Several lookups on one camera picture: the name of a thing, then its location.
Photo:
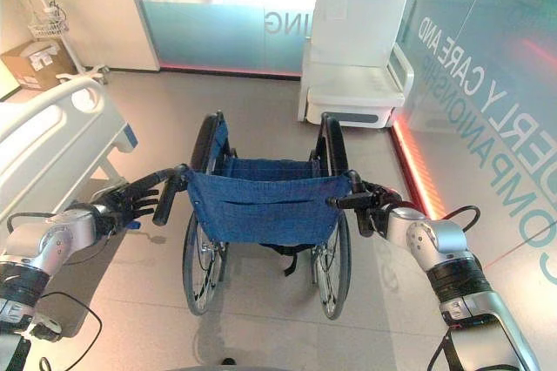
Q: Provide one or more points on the blue fabric wheelchair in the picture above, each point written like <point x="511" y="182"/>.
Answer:
<point x="265" y="210"/>

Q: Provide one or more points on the white rolling equipment stand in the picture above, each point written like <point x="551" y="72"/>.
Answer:
<point x="48" y="9"/>

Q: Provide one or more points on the white armchair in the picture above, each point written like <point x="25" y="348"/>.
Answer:
<point x="357" y="62"/>

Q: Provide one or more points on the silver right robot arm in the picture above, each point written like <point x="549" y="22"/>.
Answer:
<point x="461" y="275"/>

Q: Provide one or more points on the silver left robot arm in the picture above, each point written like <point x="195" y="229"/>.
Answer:
<point x="48" y="253"/>

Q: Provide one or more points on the white hospital bed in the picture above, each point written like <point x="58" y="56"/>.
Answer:
<point x="52" y="127"/>

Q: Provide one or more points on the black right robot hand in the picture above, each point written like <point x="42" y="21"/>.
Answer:
<point x="375" y="207"/>

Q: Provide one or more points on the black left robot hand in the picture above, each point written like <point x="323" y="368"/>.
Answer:
<point x="130" y="199"/>

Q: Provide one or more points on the cardboard box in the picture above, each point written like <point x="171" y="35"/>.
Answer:
<point x="37" y="64"/>

